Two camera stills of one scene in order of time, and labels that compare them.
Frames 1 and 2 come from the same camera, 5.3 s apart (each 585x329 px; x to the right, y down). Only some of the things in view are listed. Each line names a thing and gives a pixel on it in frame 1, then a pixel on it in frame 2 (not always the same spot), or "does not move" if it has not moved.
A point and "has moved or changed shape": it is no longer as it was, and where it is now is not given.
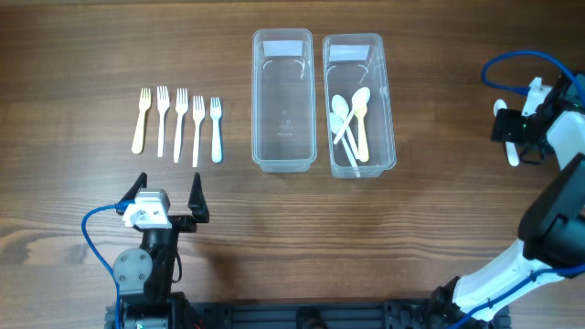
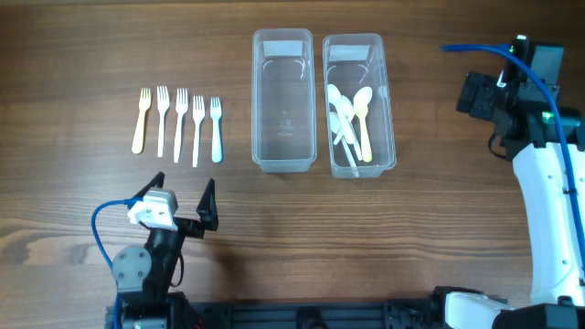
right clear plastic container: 352,61 does not move
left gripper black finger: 140,183 -> 157,180
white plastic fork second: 164,104 does not move
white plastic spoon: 360,97 does not move
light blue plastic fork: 216,113 does not move
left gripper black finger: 196,201 -> 207,208
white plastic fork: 198,115 does not move
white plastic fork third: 181,105 does not move
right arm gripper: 504,126 -> 475,93
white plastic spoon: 511,147 has moved or changed shape
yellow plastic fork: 145,99 does not move
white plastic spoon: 335,124 does not move
